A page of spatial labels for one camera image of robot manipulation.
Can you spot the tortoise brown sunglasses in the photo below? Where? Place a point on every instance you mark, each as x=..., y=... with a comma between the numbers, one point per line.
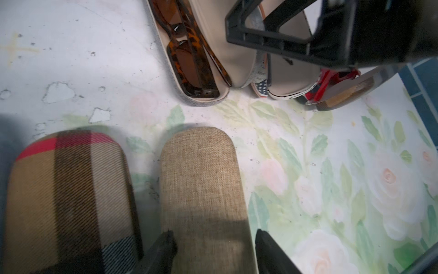
x=188, y=51

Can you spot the grey case tortoise sunglasses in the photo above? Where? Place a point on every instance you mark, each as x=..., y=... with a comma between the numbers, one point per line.
x=244, y=65

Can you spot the red frame sunglasses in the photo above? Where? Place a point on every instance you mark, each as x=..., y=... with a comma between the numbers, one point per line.
x=328, y=79

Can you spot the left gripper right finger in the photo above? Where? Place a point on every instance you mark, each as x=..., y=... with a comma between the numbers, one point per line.
x=271, y=259

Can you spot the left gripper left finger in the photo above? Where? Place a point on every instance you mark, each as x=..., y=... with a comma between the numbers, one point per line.
x=159, y=258

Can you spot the flag pattern glasses case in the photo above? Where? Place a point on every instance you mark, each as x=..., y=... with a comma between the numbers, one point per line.
x=288, y=78

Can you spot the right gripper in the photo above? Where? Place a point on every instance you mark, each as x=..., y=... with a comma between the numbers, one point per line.
x=371, y=33

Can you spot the beige case purple glasses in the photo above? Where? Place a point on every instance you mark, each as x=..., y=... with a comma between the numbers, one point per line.
x=203, y=203

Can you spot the plaid beige glasses case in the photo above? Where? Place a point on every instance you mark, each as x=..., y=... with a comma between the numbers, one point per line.
x=70, y=208

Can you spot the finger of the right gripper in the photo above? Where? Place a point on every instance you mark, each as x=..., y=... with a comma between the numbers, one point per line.
x=269, y=39

